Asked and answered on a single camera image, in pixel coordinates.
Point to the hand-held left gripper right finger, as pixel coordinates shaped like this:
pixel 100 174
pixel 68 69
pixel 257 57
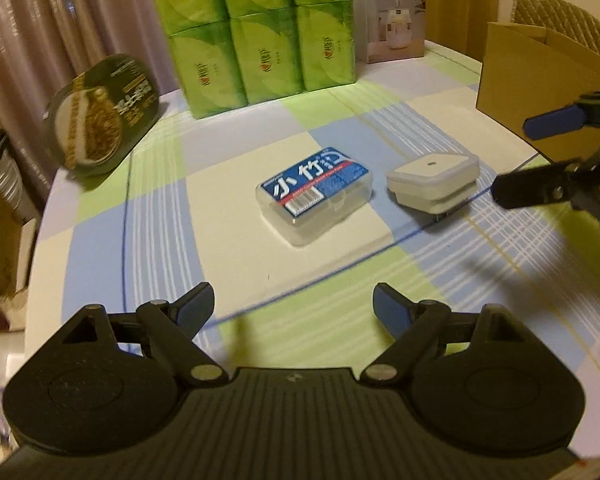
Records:
pixel 392 307

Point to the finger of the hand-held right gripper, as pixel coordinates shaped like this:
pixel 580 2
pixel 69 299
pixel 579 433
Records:
pixel 530 190
pixel 555 121

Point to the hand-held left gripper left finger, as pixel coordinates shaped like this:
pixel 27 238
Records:
pixel 195 305

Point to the large brown cardboard box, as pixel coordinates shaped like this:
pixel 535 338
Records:
pixel 510 75

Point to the white power adapter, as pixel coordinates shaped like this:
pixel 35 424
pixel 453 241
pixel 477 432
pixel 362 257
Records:
pixel 430 170

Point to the clear toothpick box blue label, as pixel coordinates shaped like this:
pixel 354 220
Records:
pixel 310 185

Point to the quilted beige chair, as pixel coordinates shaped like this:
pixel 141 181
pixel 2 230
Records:
pixel 565 15

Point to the white humidifier box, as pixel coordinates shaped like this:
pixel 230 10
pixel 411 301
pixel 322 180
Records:
pixel 390 15

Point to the printed brown cardboard carton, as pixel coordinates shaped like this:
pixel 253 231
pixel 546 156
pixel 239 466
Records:
pixel 0 230

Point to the dark green instant noodle bowl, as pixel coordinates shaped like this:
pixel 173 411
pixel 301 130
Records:
pixel 100 115

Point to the stack of green tissue packs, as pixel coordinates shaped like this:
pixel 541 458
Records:
pixel 260 50

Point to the beige curtain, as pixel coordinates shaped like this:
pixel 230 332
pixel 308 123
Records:
pixel 55 20

